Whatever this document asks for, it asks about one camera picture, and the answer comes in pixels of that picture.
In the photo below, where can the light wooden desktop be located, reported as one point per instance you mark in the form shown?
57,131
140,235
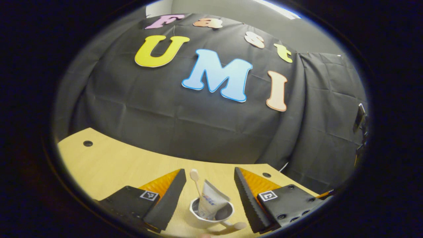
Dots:
109,165

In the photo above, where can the pale toothbrush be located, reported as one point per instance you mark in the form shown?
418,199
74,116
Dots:
194,174

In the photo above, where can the white toothpaste tube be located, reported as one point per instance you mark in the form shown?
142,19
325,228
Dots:
211,198

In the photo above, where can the black backdrop cloth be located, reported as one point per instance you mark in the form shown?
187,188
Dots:
165,115

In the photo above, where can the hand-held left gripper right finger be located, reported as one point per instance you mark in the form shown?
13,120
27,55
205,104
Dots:
248,201

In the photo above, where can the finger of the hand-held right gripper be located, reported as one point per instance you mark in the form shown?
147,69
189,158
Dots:
325,194

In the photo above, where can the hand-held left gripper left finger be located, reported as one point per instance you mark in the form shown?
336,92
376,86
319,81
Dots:
168,201

